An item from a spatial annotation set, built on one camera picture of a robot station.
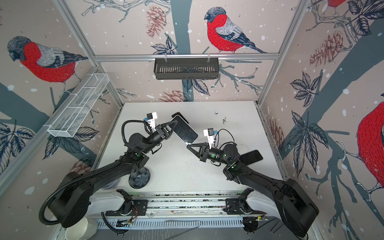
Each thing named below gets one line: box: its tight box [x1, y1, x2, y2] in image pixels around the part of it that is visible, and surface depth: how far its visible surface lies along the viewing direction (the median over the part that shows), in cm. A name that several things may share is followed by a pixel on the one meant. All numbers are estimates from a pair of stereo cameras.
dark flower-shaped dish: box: [128, 167, 151, 189], surface depth 83 cm
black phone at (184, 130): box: [170, 115, 199, 145], surface depth 70 cm
